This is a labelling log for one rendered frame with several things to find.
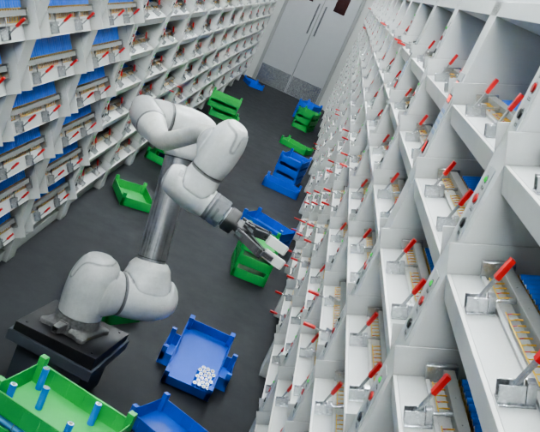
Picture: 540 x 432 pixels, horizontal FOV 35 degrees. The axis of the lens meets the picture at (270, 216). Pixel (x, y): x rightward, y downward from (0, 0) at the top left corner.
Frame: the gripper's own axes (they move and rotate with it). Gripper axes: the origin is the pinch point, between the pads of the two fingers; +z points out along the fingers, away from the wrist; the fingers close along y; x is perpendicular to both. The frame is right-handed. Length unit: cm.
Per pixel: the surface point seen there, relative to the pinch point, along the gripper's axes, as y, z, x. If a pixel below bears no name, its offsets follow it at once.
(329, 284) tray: -29.9, 21.8, -7.1
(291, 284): -170, 33, -61
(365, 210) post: -30.2, 16.0, 20.0
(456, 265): 110, 9, 49
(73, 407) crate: 45, -24, -52
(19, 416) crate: 61, -34, -51
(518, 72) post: 40, 12, 80
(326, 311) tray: -6.4, 21.8, -7.8
